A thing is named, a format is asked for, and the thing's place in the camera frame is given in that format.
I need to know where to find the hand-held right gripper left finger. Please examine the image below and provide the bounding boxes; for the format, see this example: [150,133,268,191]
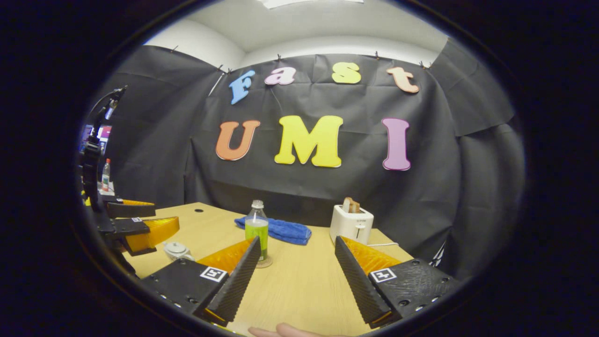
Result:
[139,236,262,327]

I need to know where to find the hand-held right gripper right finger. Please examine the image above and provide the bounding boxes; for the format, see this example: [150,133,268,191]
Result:
[335,235,461,328]

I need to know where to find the green label water bottle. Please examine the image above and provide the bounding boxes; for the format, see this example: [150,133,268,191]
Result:
[245,200,270,262]

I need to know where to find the white teacup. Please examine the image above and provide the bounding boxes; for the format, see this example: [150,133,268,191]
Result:
[163,242,195,262]

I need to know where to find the computer monitor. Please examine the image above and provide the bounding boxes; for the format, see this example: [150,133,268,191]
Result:
[82,124,113,155]

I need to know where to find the white toaster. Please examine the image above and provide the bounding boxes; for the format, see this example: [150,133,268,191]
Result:
[329,205,374,245]

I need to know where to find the blue towel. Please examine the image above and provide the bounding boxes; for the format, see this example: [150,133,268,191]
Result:
[234,216,313,246]

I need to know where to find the black backdrop cloth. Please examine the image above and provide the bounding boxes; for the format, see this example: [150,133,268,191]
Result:
[91,40,527,281]

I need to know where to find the ceiling light panel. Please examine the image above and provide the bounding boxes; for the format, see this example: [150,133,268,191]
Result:
[262,0,365,9]

